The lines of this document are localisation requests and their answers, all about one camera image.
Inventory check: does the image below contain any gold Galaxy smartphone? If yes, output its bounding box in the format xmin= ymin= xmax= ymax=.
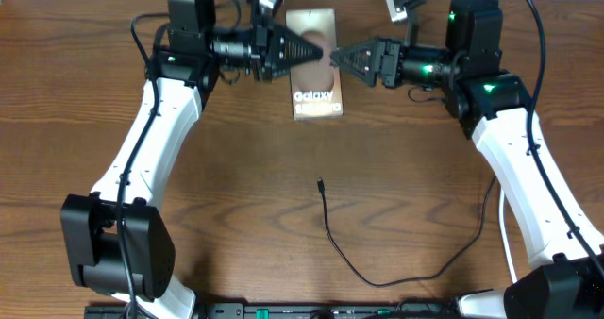
xmin=286 ymin=9 xmax=344 ymax=121

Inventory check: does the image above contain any black charger cable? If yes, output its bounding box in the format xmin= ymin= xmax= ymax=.
xmin=316 ymin=175 xmax=497 ymax=289

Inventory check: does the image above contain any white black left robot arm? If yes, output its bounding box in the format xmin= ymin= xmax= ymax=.
xmin=60 ymin=0 xmax=323 ymax=318

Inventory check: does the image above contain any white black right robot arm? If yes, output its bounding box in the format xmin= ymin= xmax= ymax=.
xmin=331 ymin=0 xmax=603 ymax=318

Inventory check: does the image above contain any white power strip cord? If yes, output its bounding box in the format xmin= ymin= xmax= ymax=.
xmin=497 ymin=189 xmax=519 ymax=285

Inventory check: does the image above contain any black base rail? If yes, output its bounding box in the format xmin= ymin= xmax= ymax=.
xmin=84 ymin=301 xmax=463 ymax=319

